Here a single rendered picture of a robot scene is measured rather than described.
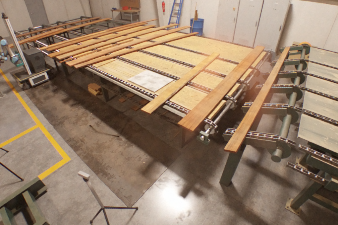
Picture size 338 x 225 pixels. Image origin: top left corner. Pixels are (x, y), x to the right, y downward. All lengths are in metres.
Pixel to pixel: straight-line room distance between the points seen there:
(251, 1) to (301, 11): 1.71
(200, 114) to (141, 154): 1.19
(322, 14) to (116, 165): 7.31
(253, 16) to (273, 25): 0.76
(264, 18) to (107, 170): 6.51
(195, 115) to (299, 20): 6.13
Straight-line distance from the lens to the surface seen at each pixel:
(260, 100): 2.50
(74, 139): 3.36
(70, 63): 3.98
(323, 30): 7.62
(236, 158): 2.12
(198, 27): 7.68
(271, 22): 7.07
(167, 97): 2.38
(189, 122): 2.00
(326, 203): 2.60
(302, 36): 7.65
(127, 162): 2.75
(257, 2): 7.12
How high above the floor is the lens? 2.22
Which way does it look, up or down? 35 degrees down
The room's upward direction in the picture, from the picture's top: straight up
